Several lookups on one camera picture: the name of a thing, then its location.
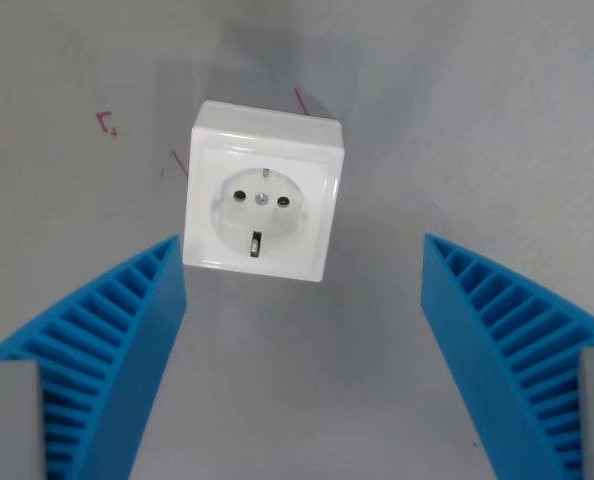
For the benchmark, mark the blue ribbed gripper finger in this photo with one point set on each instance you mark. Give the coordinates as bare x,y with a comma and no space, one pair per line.
482,340
122,340

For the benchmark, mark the white wall socket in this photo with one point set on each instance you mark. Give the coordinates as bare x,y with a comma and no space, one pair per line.
262,150

